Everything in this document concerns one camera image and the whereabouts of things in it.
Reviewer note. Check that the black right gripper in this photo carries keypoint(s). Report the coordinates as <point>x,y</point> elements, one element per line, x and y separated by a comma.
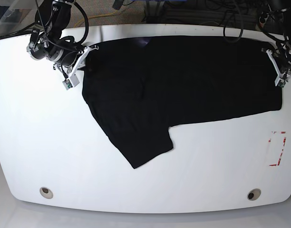
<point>67,56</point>

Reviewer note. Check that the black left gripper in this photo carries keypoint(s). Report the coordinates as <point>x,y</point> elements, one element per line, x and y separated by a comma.
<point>286,65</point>

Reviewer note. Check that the black T-shirt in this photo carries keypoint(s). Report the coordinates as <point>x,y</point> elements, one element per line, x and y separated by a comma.
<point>138,88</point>

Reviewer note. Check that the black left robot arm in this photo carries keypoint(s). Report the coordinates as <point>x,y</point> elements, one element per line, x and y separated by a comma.
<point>280,12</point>

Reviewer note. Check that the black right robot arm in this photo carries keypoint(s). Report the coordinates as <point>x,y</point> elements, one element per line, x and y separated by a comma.
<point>52,18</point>

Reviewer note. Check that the red tape rectangle marking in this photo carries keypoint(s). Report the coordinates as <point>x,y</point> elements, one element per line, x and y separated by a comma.
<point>275,149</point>

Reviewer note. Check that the right table grommet hole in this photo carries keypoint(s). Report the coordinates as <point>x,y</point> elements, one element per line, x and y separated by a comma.
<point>254,194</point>

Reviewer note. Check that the table grommet hole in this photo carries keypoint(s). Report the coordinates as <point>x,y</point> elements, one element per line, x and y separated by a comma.
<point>46,193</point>
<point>254,194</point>

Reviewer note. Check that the left table grommet hole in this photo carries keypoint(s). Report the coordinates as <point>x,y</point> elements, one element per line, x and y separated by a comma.
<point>46,193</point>

